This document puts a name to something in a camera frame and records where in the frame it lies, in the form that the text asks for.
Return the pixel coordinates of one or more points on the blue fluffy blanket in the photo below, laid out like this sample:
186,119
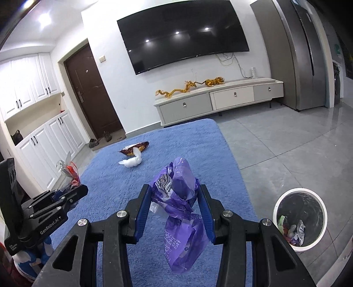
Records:
115,179

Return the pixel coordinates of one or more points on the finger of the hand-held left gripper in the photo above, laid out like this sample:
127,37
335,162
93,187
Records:
77,193

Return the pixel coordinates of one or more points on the brown door mat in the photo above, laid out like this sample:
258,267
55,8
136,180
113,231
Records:
115,140

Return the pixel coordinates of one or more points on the grey white television cabinet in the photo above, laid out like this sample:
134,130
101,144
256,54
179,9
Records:
187,107

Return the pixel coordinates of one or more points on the dark brown entrance door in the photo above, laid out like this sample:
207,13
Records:
91,91

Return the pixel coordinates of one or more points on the golden tiger figurine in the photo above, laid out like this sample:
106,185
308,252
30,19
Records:
215,81

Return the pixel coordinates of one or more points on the clear red plastic wrapper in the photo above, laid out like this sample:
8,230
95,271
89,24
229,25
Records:
70,172

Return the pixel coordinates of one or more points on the white base cabinet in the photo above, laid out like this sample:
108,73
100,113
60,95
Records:
41,146

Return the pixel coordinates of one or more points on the black wall television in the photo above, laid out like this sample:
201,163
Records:
182,36

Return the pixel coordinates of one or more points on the grey steel refrigerator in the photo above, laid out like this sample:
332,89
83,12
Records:
289,55

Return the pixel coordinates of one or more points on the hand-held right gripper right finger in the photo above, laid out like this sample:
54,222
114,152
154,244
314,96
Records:
206,212

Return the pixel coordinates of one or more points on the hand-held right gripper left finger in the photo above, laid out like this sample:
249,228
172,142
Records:
143,209

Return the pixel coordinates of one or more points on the golden dragon figurine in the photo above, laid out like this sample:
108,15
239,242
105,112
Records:
176,91

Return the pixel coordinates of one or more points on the purple plastic bag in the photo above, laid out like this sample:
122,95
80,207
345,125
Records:
179,234

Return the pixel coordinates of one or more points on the dark brown snack packet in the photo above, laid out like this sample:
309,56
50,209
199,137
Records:
140,146

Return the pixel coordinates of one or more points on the brown shoe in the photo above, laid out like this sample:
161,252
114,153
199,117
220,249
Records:
107,136
94,143

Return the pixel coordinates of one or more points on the white power strip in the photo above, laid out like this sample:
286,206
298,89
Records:
253,72

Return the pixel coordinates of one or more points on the black handbag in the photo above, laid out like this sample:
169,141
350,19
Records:
17,137

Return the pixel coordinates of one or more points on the white round bin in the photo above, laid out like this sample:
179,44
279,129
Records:
309,198

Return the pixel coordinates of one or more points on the white wall cabinet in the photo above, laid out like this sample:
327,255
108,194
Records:
24,82

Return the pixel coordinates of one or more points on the beige wall switch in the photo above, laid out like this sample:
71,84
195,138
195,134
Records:
102,58

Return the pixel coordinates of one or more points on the crumpled white tissue bag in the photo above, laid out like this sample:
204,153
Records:
132,161

